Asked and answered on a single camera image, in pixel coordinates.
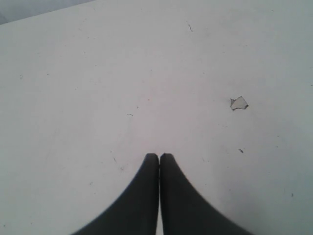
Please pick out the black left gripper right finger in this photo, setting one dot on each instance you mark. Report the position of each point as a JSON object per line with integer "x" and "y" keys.
{"x": 183, "y": 210}

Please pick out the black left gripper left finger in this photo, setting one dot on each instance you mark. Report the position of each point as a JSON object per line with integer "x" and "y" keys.
{"x": 135, "y": 211}

